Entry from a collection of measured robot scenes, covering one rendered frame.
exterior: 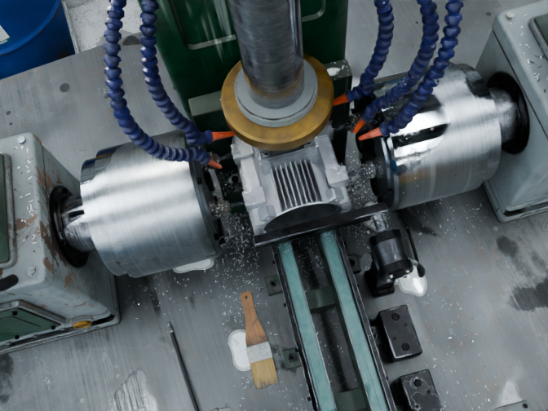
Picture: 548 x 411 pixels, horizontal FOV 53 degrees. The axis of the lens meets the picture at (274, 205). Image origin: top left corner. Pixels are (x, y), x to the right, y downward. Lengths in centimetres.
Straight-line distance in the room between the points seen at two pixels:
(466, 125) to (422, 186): 13
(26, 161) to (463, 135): 75
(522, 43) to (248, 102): 51
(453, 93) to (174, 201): 51
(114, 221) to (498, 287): 80
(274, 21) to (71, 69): 99
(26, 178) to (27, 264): 16
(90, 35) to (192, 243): 140
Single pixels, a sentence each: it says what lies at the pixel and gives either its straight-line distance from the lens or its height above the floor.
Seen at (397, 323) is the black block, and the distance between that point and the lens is 115.
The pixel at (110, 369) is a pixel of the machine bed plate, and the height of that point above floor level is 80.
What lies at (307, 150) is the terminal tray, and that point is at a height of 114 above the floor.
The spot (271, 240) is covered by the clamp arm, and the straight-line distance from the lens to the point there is 100.
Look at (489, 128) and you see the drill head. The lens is 102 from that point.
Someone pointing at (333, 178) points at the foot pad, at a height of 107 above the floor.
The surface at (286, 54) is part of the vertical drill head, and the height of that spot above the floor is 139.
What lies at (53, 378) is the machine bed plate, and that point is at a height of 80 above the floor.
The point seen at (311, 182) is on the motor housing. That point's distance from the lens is 96.
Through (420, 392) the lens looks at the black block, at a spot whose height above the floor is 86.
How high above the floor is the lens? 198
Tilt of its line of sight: 68 degrees down
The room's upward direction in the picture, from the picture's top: 12 degrees counter-clockwise
